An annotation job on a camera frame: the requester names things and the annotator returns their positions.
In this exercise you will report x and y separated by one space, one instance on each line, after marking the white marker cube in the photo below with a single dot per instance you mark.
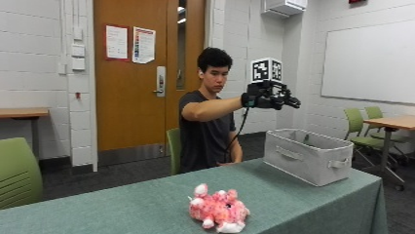
267 70

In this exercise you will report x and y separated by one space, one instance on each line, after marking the grey fabric storage bin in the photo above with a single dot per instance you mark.
309 156

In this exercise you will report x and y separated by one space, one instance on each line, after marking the green chair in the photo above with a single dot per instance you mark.
175 150
19 174
361 130
381 125

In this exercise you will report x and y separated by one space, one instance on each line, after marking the whiteboard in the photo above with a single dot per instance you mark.
370 63

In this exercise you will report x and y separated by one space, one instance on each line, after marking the the person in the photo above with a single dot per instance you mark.
203 130

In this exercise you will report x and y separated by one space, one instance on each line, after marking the wooden table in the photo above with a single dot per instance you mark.
22 113
393 130

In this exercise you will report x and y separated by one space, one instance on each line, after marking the wooden door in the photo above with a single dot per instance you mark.
139 74

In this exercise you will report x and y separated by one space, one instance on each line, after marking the colourful paper notice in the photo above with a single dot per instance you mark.
144 45

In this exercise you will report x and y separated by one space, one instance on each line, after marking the pink plush toy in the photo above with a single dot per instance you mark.
217 209

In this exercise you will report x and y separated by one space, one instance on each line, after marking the green tablecloth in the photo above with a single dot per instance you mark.
195 201

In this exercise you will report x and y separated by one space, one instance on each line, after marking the white paper notice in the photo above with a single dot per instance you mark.
116 42

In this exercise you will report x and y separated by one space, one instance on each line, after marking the white wall unit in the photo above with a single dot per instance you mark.
285 6

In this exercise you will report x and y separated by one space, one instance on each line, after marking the red wall sign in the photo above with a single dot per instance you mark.
357 1

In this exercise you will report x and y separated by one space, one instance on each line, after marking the white wall switch box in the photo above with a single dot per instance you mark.
78 55

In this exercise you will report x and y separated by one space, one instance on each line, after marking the white wall conduit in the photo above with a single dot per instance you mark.
78 13

